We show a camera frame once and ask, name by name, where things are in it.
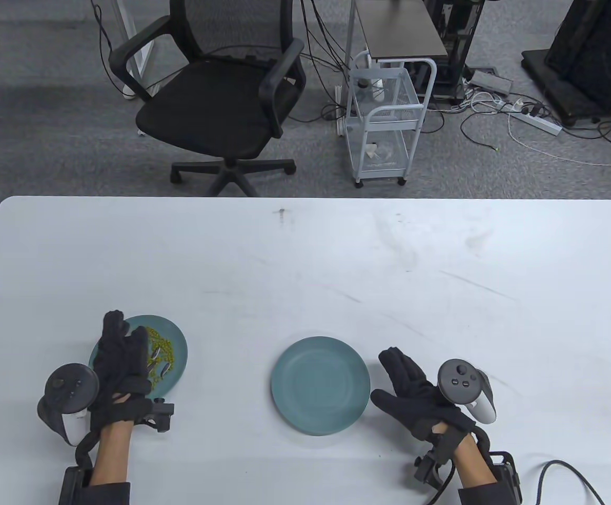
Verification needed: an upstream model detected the person's right hand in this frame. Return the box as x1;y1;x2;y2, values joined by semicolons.
371;347;477;442

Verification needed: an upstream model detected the grey white handheld controller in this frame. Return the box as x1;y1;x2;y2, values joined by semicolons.
36;364;100;447
437;359;496;424

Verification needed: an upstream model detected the black office chair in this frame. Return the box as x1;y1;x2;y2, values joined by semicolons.
108;0;307;198

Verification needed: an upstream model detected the person's left forearm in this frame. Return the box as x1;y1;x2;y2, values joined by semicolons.
82;421;134;505

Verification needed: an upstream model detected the long white power strip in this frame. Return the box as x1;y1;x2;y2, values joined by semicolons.
504;103;564;137

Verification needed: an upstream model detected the group of sunflower seeds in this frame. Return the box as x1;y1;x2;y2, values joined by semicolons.
145;345;176;380

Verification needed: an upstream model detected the white floor cable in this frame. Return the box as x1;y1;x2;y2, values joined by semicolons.
508;110;611;168

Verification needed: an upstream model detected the person's left hand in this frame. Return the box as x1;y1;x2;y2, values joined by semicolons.
88;310;155;435

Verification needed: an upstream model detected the black stand base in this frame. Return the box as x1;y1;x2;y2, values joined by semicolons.
521;48;611;127

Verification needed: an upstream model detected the teal plate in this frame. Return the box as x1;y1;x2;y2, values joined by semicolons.
89;315;188;400
270;337;371;436

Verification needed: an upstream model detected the brown top side table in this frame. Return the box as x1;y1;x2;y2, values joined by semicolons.
345;0;449;68

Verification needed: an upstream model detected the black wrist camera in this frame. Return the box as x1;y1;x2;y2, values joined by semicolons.
413;450;456;492
136;399;176;433

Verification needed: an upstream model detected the black forearm pack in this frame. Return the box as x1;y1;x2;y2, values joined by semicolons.
58;466;93;505
490;450;523;505

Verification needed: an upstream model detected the pile of green beans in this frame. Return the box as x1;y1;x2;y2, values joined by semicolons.
145;327;177;365

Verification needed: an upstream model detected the bundle of black cables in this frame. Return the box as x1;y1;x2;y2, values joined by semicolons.
299;0;356;124

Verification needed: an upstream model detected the white desk leg frame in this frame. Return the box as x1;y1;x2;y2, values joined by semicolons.
110;0;158;100

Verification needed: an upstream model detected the small white power strip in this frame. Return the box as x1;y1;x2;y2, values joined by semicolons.
334;84;347;138

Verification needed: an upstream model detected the thick black cable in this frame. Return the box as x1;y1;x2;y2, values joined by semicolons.
538;460;606;505

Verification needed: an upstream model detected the white rolling cart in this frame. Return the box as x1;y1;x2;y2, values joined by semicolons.
343;51;437;188

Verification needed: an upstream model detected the grey adapter box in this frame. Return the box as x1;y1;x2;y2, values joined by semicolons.
467;69;514;96

